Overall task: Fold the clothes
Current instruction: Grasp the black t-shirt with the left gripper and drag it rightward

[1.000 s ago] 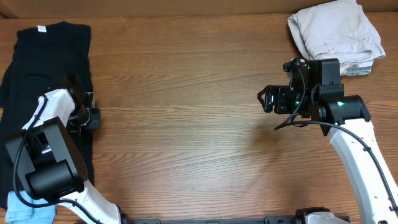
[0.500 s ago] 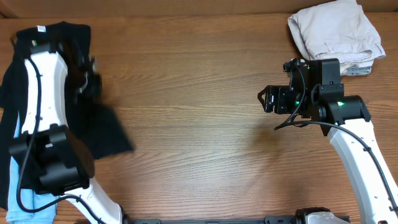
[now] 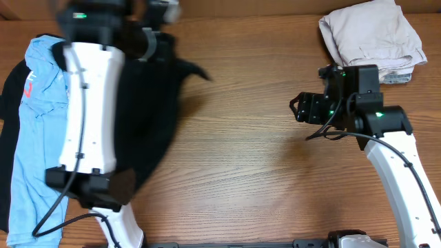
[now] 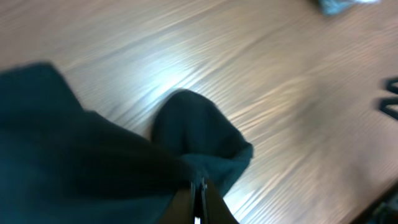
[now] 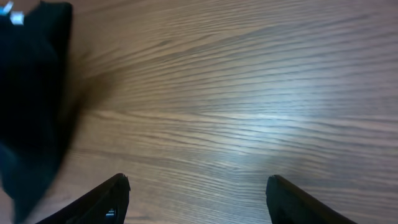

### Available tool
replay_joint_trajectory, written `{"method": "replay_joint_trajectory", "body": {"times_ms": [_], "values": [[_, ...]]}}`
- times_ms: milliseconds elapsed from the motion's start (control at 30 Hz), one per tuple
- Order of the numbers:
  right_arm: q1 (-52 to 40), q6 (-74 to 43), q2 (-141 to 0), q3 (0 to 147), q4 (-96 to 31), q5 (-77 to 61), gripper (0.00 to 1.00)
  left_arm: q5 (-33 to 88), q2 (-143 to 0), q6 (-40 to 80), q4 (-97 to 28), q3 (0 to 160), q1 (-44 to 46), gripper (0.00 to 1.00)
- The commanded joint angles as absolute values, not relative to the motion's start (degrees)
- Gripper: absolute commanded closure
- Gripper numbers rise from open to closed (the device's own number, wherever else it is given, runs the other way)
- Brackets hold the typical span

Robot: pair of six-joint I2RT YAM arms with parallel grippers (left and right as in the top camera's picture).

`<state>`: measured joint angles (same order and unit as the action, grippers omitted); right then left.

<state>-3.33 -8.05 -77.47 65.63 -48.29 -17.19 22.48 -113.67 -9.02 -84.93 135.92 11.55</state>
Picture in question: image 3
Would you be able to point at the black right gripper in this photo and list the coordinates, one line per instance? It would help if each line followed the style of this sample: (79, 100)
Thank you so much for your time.
(310, 104)

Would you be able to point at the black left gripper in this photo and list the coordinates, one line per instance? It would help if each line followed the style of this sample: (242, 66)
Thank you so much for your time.
(171, 47)

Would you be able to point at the black t-shirt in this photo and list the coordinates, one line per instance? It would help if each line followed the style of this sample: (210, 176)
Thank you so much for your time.
(147, 107)

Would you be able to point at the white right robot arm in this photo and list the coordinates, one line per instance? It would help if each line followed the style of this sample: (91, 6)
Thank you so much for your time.
(353, 105)

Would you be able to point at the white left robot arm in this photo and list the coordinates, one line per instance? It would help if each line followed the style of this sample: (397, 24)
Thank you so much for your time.
(99, 36)

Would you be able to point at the folded beige trousers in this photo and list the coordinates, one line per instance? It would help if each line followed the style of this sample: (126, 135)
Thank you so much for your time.
(373, 33)

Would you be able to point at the folded denim jeans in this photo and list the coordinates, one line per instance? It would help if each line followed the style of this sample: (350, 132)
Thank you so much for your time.
(396, 78)

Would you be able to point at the light blue t-shirt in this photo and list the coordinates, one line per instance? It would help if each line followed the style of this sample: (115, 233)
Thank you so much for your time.
(42, 126)

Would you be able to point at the black garment with logo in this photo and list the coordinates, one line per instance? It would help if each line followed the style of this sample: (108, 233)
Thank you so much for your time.
(10, 96)

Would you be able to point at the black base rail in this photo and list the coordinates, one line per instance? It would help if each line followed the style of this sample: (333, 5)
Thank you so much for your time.
(335, 239)

